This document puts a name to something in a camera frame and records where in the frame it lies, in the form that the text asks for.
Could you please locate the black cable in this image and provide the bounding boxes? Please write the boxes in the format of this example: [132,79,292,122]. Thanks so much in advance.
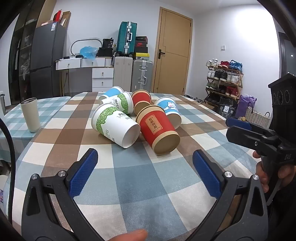
[0,118,17,224]

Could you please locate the person's right hand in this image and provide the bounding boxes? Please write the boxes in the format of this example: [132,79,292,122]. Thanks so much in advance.
[253,150,296,193]

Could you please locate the silver suitcase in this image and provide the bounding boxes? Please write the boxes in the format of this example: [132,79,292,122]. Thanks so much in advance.
[131,59,154,93]

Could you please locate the brown blue checked tablecloth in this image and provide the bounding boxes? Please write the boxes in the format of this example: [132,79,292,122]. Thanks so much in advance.
[9,91,264,241]

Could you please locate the white insulated tumbler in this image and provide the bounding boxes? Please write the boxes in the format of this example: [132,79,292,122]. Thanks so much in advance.
[20,98,42,133]

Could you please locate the dark grey refrigerator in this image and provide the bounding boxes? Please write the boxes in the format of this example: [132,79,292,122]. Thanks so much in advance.
[30,22,68,100]

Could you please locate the small red paper cup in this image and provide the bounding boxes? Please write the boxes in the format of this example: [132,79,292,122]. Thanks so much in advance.
[131,89,152,114]

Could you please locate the stack of black shoe boxes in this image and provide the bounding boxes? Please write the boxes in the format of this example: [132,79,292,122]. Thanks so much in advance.
[134,36,149,54]

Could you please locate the person's left hand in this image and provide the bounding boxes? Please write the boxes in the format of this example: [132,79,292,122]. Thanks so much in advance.
[108,229,148,241]

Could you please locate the large red paper cup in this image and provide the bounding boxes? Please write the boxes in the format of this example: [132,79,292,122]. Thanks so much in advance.
[136,105,180,156]

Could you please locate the brown cardboard box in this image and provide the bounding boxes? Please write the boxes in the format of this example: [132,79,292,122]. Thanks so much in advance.
[60,11,72,29]

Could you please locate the white dresser with drawers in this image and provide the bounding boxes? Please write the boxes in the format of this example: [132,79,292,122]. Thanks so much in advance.
[55,57,115,93]

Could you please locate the large white green-leaf paper cup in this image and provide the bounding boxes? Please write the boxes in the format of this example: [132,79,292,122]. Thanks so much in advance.
[91,103,141,149]

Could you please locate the small white green-leaf paper cup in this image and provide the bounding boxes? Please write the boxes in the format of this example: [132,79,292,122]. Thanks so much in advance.
[101,91,135,115]

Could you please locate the blue plastic bag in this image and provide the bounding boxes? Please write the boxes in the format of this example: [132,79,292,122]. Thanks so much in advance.
[80,46,98,60]

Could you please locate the rows of assorted shoes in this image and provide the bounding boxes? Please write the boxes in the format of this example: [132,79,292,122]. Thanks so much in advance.
[205,58,243,103]

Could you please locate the blue cartoon paper cup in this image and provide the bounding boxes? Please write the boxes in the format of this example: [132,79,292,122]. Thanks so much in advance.
[154,96,182,129]

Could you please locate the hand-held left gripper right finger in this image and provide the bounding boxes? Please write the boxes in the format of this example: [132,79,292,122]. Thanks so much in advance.
[185,149,270,241]

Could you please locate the black printed bag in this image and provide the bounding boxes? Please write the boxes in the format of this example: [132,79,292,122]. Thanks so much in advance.
[218,96,239,117]

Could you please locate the plain light blue paper cup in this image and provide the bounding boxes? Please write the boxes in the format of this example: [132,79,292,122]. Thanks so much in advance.
[98,86,124,100]

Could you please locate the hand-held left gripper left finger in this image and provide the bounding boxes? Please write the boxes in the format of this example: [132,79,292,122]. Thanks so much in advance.
[21,148,103,241]

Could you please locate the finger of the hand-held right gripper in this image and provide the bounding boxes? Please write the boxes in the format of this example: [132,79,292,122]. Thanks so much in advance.
[226,126,282,154]
[225,117,276,138]

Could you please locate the wooden shoe rack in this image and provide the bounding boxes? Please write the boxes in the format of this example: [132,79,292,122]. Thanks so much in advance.
[205,65,244,107]

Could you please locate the white suitcase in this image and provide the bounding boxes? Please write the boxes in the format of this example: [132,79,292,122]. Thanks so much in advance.
[113,56,134,90]

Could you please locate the white wicker basket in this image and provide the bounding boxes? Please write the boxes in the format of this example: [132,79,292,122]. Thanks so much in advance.
[244,103,271,128]

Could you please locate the oval white-framed mirror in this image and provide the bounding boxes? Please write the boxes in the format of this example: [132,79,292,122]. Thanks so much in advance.
[70,38,103,58]

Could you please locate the teal suitcase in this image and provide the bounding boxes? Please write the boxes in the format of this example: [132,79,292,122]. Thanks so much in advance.
[116,21,137,56]

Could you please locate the teal checked tablecloth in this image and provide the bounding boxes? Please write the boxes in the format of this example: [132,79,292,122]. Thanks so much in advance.
[0,96,71,163]

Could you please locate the wooden door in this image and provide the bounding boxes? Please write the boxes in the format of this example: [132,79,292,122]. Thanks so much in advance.
[151,7,193,95]

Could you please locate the purple bag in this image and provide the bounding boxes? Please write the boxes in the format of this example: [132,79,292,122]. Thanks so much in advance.
[235,94,257,119]

